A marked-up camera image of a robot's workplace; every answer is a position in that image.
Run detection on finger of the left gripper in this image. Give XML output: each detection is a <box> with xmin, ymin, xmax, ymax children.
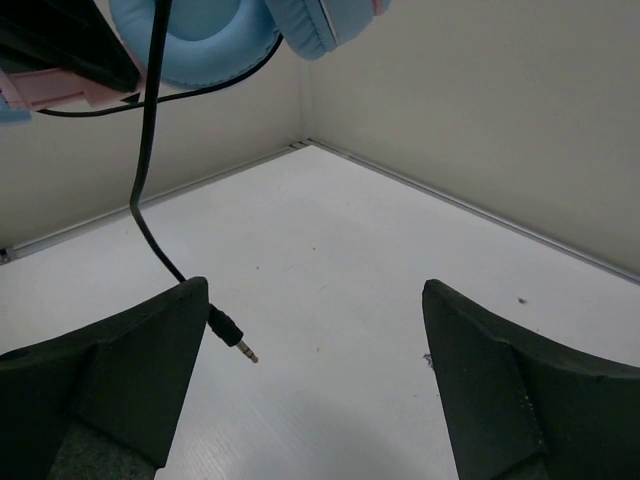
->
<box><xmin>1</xmin><ymin>0</ymin><xmax>140</xmax><ymax>92</ymax></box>

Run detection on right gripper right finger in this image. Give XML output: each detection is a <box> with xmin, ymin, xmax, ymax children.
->
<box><xmin>422</xmin><ymin>280</ymin><xmax>639</xmax><ymax>479</ymax></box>

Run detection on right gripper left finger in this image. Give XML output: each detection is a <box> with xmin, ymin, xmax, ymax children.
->
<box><xmin>1</xmin><ymin>277</ymin><xmax>208</xmax><ymax>479</ymax></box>

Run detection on black headphone audio cable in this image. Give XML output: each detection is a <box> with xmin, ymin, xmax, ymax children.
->
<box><xmin>37</xmin><ymin>0</ymin><xmax>284</xmax><ymax>365</ymax></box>

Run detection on blue pink cat-ear headphones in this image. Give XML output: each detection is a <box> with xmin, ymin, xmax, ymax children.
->
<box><xmin>1</xmin><ymin>1</ymin><xmax>390</xmax><ymax>124</ymax></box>

